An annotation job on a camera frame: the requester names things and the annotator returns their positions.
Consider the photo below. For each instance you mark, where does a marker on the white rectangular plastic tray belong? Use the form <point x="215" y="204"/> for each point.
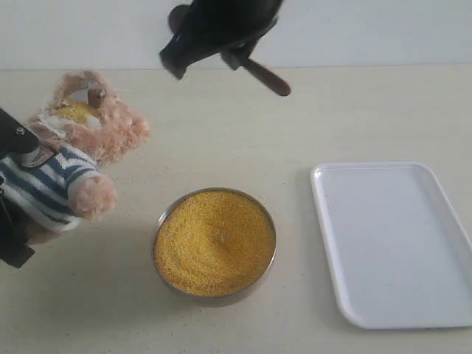
<point x="399" y="258"/>

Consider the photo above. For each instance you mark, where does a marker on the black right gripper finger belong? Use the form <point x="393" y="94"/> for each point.
<point x="239" y="55"/>
<point x="210" y="27"/>

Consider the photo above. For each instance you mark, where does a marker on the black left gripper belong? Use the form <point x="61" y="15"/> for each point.
<point x="20" y="143"/>

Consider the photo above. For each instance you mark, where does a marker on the plush teddy bear striped shirt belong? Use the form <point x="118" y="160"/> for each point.
<point x="85" y="126"/>

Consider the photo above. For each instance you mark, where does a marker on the yellow millet grain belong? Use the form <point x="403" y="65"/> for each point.
<point x="214" y="242"/>

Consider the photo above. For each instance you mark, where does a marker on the dark red wooden spoon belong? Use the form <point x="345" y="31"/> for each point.
<point x="269" y="79"/>

